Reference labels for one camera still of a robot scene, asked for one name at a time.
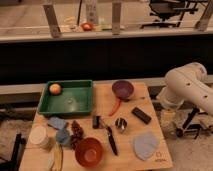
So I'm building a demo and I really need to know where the black rectangular eraser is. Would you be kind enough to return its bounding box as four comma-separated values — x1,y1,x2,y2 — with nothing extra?
132,107,151,124

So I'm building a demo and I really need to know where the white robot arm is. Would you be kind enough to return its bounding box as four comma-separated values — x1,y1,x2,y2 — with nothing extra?
157,62,213,116

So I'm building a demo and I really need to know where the green plastic tray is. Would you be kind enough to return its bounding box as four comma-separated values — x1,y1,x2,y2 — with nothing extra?
37,80,93,116

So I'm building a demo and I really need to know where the purple bowl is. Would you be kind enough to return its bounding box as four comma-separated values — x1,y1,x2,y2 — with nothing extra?
112,80,134,99

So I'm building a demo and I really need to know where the red chili pepper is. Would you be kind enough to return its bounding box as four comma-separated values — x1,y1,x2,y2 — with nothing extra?
109,98,121,116

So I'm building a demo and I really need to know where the small black box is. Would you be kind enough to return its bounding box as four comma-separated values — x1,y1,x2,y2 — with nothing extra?
92,116,100,129

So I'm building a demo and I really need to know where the shiny metal clip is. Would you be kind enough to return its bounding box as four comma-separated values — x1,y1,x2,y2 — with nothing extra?
115,118,127,133

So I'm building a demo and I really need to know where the yellow-red apple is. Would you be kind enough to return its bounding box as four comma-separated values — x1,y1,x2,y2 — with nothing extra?
49,83,62,95

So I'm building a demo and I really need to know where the brown grape bunch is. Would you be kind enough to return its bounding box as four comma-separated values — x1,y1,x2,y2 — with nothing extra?
71,120,84,149

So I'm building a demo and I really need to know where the blue sponge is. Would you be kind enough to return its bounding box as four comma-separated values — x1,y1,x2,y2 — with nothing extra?
48,117,67,130

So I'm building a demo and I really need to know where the red round background object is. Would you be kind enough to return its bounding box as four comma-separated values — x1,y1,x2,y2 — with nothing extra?
81,22,94,31

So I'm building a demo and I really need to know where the blue round cloth ball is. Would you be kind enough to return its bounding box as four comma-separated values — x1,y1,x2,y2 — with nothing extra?
55,129,71,146

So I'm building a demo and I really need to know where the orange-red bowl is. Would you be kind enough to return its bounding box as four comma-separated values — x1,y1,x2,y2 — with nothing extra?
75,137,103,168

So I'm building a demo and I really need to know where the light blue cloth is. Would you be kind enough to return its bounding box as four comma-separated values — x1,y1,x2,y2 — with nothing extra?
133,131,159,161

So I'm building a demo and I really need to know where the black clamp stand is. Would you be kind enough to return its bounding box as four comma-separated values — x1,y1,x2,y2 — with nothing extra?
175,108,209,139

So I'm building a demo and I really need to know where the yellow banana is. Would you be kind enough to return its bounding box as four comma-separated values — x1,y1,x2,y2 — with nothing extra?
46,143,63,171

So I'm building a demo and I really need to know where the black office chair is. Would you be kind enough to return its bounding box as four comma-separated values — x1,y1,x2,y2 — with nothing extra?
141,0,208,29

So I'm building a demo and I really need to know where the black handled knife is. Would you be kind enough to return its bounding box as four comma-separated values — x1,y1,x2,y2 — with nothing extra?
106,126,118,155

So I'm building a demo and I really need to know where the black chair frame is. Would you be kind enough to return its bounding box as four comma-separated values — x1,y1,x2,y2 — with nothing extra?
0,133,26,171

